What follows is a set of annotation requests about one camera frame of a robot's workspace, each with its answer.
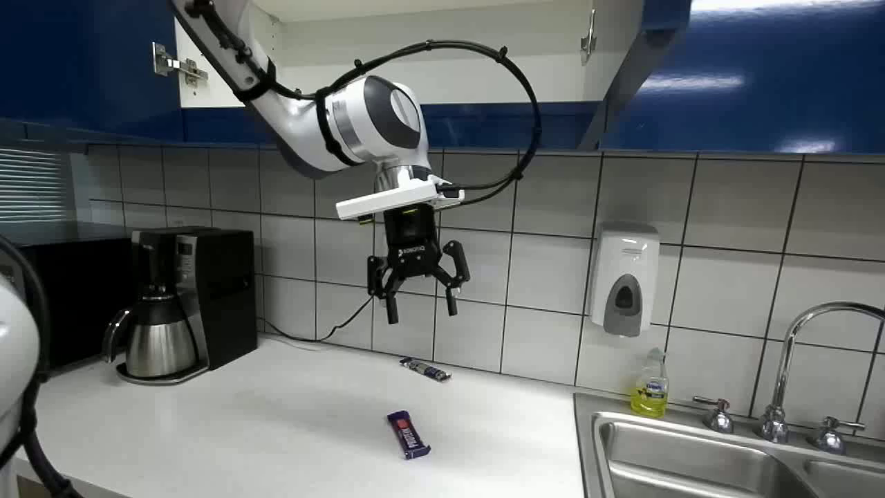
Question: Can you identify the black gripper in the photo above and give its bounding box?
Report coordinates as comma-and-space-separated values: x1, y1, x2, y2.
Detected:
368, 206, 469, 324

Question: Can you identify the blue protein bar packet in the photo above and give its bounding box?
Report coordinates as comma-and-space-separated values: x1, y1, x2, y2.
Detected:
386, 410, 428, 460

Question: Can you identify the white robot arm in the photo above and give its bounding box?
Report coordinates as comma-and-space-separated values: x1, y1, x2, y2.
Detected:
168, 0, 469, 324

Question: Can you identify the blue open top cabinet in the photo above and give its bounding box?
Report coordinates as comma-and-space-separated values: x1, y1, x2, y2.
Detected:
0, 0, 885, 154

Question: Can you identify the silver cabinet hinge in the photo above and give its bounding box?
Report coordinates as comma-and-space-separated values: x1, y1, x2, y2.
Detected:
150, 42, 208, 87

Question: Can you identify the black steel coffee maker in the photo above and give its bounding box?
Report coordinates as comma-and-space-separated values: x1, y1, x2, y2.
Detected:
133, 226, 256, 372

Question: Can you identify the yellow dish soap bottle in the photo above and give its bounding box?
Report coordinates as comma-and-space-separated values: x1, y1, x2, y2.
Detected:
627, 348, 670, 419

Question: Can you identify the steel coffee carafe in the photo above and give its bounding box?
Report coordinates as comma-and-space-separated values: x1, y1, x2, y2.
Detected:
103, 290, 202, 384

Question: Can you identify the stainless steel sink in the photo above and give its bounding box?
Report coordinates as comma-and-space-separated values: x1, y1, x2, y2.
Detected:
573, 395, 885, 498

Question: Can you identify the chrome sink faucet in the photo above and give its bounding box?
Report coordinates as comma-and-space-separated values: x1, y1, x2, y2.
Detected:
679, 298, 885, 453

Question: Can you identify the black power cord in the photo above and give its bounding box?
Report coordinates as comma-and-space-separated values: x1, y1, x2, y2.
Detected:
253, 294, 376, 347

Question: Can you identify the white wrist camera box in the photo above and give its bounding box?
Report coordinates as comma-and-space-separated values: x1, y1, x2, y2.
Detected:
335, 175, 464, 221

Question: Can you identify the white wall soap dispenser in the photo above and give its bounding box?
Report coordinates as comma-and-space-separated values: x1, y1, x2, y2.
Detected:
589, 225, 660, 338

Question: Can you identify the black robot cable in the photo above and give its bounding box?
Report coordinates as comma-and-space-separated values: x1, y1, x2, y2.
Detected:
188, 0, 544, 207

